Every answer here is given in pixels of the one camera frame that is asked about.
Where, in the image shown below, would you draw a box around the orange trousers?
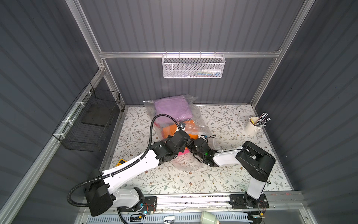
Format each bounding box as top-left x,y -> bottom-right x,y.
161,120 -> 199,140

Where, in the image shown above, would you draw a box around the clear plastic vacuum bag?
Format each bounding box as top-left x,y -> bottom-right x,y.
144,95 -> 216,171

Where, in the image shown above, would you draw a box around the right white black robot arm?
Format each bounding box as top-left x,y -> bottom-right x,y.
188,138 -> 276,202

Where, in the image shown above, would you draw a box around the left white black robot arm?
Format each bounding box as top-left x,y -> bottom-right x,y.
84,130 -> 190,217

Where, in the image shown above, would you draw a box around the folded pink cloth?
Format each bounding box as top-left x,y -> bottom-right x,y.
178,148 -> 190,156

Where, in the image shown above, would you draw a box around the floral table mat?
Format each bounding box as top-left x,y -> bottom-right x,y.
100,104 -> 293,196

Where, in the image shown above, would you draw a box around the folded purple cloth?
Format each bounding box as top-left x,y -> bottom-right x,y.
154,96 -> 193,123

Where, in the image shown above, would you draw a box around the white pen cup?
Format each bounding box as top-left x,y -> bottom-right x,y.
244,116 -> 262,136

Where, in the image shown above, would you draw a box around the yellow object on mat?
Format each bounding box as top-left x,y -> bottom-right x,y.
115,159 -> 127,167

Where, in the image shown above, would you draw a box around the bundle of pens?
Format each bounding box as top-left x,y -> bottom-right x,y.
255,113 -> 270,127

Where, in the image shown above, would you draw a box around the pale green lamp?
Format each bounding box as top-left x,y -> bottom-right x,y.
200,211 -> 220,224

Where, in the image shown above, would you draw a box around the items in white basket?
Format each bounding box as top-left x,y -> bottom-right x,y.
177,69 -> 222,78

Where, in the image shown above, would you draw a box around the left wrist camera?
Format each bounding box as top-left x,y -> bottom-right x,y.
179,122 -> 186,131

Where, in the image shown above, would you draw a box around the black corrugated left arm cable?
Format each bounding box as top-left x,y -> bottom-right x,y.
66,114 -> 182,224

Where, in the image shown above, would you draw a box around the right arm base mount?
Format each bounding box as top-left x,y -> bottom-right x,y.
228,193 -> 269,210

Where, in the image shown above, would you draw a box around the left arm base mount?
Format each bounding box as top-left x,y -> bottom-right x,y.
119,197 -> 158,212

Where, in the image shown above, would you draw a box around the white wire mesh basket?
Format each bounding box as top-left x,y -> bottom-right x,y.
161,54 -> 226,79

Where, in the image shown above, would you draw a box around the black wire mesh basket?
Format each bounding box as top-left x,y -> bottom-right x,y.
53,85 -> 121,153

